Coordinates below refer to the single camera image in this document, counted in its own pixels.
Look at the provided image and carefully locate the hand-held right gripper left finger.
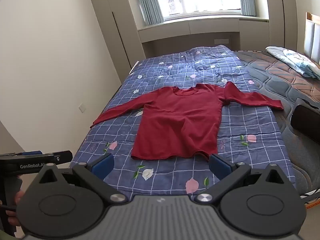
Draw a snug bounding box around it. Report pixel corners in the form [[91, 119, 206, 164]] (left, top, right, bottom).
[[37, 152, 130, 207]]

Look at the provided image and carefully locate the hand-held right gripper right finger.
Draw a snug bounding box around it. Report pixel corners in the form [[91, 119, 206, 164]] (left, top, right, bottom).
[[194, 153, 288, 205]]

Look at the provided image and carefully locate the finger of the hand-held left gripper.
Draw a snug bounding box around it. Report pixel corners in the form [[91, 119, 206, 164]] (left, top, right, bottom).
[[15, 150, 43, 156], [52, 150, 73, 166]]

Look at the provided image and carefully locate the red long-sleeve shirt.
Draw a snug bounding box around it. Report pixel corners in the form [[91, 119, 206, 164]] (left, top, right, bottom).
[[90, 82, 284, 161]]

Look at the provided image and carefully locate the person's left hand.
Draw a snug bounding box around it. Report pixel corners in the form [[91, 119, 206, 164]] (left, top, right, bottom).
[[5, 189, 25, 234]]

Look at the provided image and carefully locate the orange object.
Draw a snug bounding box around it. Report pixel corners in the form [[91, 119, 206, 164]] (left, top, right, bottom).
[[300, 190, 320, 209]]

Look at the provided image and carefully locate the black object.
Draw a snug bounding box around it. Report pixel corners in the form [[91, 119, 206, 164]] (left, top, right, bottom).
[[291, 99, 320, 145]]

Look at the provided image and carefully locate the dark quilted mattress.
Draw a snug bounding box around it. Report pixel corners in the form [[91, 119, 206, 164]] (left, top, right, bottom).
[[234, 50, 320, 198]]

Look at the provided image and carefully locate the blue floral checked blanket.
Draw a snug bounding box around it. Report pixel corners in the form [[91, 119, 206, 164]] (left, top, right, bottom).
[[69, 44, 298, 196]]

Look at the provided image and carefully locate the light blue folded quilt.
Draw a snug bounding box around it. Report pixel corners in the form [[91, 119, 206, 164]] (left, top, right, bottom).
[[265, 46, 320, 78]]

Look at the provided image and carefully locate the beige window bench cabinet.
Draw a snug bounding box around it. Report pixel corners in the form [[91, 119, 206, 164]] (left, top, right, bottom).
[[137, 15, 270, 58]]

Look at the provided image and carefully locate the beige wardrobe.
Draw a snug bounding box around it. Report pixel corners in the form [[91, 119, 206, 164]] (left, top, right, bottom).
[[264, 0, 307, 53], [85, 0, 147, 68]]

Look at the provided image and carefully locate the wooden padded headboard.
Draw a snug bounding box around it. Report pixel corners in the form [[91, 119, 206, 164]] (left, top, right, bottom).
[[304, 12, 320, 65]]

